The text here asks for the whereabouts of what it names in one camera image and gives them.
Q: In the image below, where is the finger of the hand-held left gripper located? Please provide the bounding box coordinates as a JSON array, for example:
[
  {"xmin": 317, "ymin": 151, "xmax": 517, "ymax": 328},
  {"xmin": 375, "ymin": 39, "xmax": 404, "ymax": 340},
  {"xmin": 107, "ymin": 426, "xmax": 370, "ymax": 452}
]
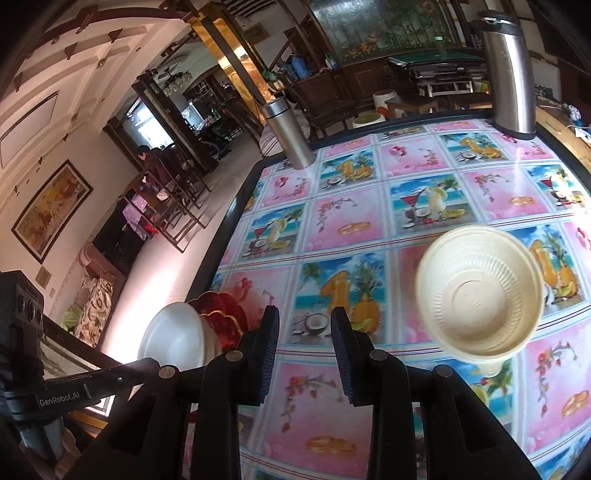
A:
[{"xmin": 81, "ymin": 357, "xmax": 160, "ymax": 409}]

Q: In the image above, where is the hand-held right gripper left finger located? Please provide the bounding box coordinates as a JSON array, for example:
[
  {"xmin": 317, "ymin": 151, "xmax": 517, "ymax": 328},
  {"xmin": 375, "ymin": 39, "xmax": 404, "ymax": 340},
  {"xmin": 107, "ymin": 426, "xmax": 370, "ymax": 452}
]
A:
[{"xmin": 65, "ymin": 305, "xmax": 280, "ymax": 480}]

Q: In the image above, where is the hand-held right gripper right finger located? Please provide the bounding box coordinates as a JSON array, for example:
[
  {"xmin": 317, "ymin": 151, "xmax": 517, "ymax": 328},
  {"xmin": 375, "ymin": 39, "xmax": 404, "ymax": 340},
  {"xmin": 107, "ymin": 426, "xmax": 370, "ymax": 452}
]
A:
[{"xmin": 331, "ymin": 307, "xmax": 541, "ymax": 480}]

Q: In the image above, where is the red glass plate with sticker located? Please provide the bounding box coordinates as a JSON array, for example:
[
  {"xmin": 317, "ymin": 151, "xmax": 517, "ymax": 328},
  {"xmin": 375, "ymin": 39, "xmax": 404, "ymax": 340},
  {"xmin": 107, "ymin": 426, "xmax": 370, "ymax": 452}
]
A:
[{"xmin": 203, "ymin": 310, "xmax": 249, "ymax": 349}]

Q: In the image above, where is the large red glass plate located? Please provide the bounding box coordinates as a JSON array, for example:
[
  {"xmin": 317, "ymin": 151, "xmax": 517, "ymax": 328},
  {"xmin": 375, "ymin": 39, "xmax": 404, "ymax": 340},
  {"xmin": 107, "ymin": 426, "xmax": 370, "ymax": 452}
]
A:
[{"xmin": 188, "ymin": 292, "xmax": 250, "ymax": 349}]

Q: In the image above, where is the person's left hand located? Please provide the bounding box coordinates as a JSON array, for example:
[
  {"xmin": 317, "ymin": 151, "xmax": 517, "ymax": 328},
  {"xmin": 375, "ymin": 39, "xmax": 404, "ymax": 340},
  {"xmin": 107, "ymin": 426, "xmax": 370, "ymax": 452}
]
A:
[{"xmin": 46, "ymin": 427, "xmax": 88, "ymax": 480}]

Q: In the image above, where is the floral sofa cushion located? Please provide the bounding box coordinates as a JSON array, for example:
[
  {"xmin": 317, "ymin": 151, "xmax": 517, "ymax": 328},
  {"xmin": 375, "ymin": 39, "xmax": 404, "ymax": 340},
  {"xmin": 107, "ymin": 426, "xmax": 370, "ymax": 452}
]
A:
[{"xmin": 74, "ymin": 277, "xmax": 115, "ymax": 347}]

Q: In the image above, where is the fruit printed tablecloth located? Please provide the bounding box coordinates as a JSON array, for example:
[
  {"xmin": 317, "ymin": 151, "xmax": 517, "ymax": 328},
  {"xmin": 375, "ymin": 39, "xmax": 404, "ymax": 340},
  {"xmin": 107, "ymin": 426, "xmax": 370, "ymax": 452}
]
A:
[{"xmin": 185, "ymin": 117, "xmax": 591, "ymax": 480}]

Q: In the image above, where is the pink cloth dining table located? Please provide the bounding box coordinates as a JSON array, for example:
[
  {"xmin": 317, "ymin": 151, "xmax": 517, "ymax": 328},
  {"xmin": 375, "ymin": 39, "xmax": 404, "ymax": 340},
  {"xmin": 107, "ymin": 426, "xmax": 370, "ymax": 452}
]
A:
[{"xmin": 122, "ymin": 194, "xmax": 153, "ymax": 236}]

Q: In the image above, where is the dark wooden chair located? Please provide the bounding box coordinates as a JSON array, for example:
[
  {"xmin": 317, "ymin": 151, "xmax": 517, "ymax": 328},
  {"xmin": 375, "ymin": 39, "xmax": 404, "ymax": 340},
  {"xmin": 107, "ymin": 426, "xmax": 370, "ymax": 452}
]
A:
[
  {"xmin": 157, "ymin": 152, "xmax": 213, "ymax": 208},
  {"xmin": 124, "ymin": 185, "xmax": 197, "ymax": 252}
]

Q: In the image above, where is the slim stainless steel thermos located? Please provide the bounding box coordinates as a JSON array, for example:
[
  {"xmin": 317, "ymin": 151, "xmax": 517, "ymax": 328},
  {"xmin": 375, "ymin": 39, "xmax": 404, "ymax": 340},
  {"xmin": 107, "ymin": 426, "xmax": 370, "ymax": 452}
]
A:
[{"xmin": 259, "ymin": 96, "xmax": 317, "ymax": 170}]

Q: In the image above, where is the square ceiling light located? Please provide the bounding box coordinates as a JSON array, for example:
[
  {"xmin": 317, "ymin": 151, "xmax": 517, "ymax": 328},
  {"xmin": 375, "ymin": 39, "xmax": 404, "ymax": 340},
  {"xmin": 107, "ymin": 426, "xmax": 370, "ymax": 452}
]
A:
[{"xmin": 0, "ymin": 91, "xmax": 59, "ymax": 168}]

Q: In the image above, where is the green top stool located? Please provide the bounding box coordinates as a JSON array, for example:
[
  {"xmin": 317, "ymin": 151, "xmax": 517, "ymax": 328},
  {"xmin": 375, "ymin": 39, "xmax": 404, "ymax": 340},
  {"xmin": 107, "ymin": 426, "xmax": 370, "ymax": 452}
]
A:
[{"xmin": 353, "ymin": 112, "xmax": 386, "ymax": 130}]

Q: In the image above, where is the white plastic stool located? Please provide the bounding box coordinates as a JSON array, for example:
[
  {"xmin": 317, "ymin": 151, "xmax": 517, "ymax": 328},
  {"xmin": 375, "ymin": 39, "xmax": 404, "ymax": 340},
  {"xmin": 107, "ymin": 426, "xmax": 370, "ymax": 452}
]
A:
[{"xmin": 372, "ymin": 89, "xmax": 400, "ymax": 121}]

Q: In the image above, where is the chandelier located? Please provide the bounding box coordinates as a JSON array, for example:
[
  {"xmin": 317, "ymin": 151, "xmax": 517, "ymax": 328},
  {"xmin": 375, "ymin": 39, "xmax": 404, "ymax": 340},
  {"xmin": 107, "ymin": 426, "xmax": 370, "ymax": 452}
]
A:
[{"xmin": 154, "ymin": 65, "xmax": 192, "ymax": 90}]

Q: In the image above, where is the green mahjong table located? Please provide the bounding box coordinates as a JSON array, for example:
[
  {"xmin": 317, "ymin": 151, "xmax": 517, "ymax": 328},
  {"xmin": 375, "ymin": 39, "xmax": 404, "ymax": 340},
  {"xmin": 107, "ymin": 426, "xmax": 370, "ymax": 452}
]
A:
[{"xmin": 387, "ymin": 50, "xmax": 490, "ymax": 97}]

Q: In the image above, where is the small framed picture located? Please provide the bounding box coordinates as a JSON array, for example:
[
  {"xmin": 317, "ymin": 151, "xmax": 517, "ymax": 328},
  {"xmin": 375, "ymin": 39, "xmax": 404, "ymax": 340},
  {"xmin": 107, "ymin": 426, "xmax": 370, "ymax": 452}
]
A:
[{"xmin": 242, "ymin": 23, "xmax": 271, "ymax": 44}]

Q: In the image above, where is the large stainless steel flask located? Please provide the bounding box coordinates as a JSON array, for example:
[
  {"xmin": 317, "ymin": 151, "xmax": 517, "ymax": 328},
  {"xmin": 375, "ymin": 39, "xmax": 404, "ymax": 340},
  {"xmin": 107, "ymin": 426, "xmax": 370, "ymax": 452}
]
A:
[{"xmin": 477, "ymin": 10, "xmax": 537, "ymax": 140}]

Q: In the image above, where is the painted glass screen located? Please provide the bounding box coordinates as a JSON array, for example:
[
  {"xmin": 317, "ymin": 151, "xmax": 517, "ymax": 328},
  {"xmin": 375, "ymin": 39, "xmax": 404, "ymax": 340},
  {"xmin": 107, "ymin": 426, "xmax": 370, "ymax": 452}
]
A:
[{"xmin": 307, "ymin": 0, "xmax": 462, "ymax": 63}]

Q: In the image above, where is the framed wall painting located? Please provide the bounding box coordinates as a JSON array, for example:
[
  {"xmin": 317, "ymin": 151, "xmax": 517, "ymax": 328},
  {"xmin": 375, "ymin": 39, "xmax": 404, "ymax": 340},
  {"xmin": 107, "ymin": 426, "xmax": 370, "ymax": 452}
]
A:
[{"xmin": 11, "ymin": 159, "xmax": 93, "ymax": 264}]

